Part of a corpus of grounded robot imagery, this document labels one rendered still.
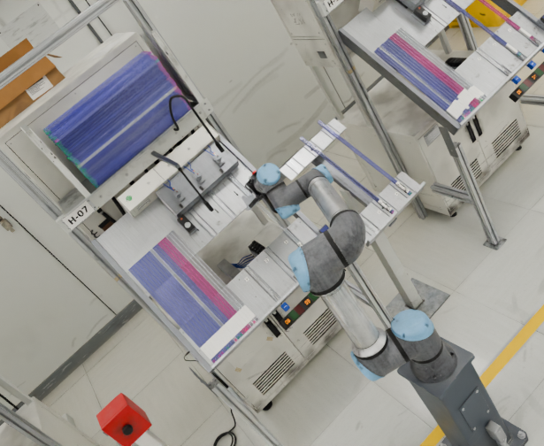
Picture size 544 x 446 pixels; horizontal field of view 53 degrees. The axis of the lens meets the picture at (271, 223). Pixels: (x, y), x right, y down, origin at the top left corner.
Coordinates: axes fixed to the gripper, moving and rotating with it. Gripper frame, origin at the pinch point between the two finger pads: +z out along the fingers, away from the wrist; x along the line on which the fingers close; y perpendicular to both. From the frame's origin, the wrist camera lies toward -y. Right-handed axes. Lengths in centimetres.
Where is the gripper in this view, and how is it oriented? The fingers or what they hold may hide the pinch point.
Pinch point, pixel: (261, 198)
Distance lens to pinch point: 215.8
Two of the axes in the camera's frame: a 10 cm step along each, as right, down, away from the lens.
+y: -6.9, -7.3, 0.2
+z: -1.4, 1.6, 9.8
